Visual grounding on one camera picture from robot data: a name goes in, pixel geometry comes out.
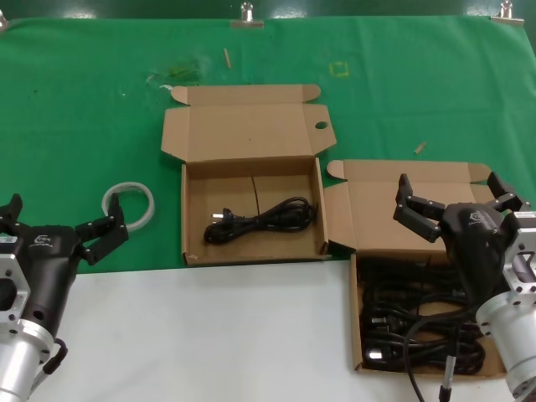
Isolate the clear tape roll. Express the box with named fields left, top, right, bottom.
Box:
left=102, top=181, right=157, bottom=231

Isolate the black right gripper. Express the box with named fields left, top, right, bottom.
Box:
left=392, top=170, right=533, bottom=311

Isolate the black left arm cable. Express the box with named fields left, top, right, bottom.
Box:
left=41, top=337, right=68, bottom=374

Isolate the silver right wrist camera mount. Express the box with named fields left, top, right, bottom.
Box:
left=500, top=209, right=536, bottom=305

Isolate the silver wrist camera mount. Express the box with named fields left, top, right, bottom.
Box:
left=500, top=209, right=536, bottom=305
left=0, top=234, right=33, bottom=332

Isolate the green table cloth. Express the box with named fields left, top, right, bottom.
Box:
left=0, top=15, right=536, bottom=277

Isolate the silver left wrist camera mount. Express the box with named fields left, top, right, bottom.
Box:
left=0, top=234, right=33, bottom=332

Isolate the black power cable bundle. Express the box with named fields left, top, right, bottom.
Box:
left=360, top=257, right=477, bottom=323
left=204, top=174, right=320, bottom=246
left=362, top=316, right=489, bottom=374

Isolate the crumpled clear tape patch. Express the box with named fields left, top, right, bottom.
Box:
left=146, top=56, right=210, bottom=91

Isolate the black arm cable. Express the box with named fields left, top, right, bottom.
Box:
left=41, top=337, right=68, bottom=374
left=404, top=309, right=482, bottom=402

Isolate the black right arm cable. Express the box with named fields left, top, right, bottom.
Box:
left=404, top=309, right=482, bottom=402

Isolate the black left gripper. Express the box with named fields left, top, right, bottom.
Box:
left=0, top=193, right=130, bottom=340

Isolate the open brown cardboard mailer box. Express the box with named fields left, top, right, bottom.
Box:
left=160, top=83, right=338, bottom=267
left=322, top=158, right=510, bottom=377

